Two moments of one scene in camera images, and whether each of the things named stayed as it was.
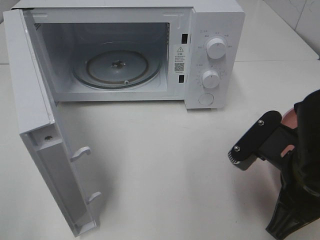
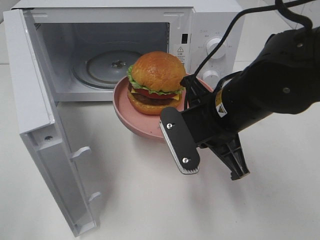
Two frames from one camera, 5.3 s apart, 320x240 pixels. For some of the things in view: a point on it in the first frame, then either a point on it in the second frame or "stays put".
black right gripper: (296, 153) -> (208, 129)
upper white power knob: (216, 48) stays put
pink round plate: (289, 119) -> (202, 86)
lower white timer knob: (211, 79) stays put
